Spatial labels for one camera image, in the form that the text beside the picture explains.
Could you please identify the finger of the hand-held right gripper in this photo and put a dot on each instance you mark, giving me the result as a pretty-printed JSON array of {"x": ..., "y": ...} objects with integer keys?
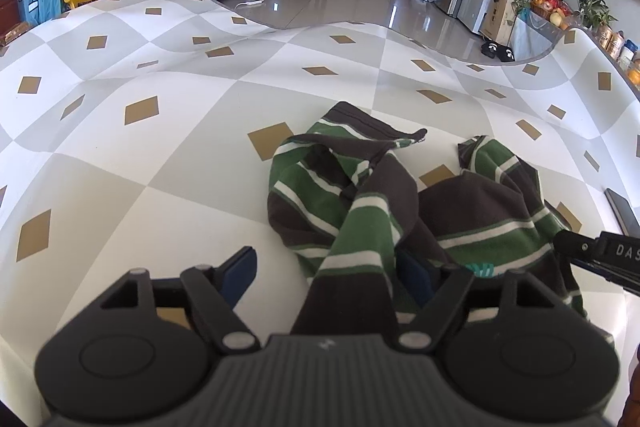
[{"x": 620, "y": 281}]

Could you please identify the small potted plant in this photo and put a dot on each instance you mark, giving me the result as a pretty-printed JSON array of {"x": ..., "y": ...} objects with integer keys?
[{"x": 595, "y": 7}]

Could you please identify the fruit basket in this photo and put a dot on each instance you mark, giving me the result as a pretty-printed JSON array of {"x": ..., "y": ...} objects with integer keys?
[{"x": 550, "y": 7}]

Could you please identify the white jar with blue lid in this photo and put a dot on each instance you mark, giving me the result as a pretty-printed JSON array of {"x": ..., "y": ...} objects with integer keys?
[{"x": 629, "y": 54}]

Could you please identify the cardboard box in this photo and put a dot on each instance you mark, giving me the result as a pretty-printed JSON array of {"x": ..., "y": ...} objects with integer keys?
[{"x": 497, "y": 19}]

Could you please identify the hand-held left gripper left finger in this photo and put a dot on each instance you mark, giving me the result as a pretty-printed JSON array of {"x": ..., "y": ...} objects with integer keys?
[{"x": 240, "y": 274}]

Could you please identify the diamond-patterned tablecloth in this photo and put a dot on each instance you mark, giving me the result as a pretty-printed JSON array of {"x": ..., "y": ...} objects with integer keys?
[{"x": 150, "y": 147}]

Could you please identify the gold tin can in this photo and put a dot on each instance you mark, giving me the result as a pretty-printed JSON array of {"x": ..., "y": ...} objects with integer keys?
[{"x": 605, "y": 37}]

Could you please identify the brown wooden cabinet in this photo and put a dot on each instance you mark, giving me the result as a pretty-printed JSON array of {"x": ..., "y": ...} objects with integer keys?
[{"x": 7, "y": 9}]

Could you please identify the green brown striped t-shirt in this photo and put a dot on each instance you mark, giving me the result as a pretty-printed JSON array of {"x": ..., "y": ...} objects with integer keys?
[{"x": 360, "y": 217}]

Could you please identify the person's right forearm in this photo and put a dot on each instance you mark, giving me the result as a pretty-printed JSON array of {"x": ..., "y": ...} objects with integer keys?
[{"x": 632, "y": 382}]

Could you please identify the black slipper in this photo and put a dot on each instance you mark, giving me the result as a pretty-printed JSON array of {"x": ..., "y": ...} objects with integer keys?
[
  {"x": 506, "y": 54},
  {"x": 489, "y": 49}
]

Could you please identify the white power strip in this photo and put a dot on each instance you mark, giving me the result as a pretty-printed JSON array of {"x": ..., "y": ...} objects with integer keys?
[{"x": 250, "y": 1}]

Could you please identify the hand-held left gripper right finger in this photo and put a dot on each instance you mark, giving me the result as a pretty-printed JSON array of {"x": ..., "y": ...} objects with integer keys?
[{"x": 417, "y": 282}]

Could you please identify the black smartphone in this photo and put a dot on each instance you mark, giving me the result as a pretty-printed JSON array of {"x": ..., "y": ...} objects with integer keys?
[{"x": 625, "y": 212}]

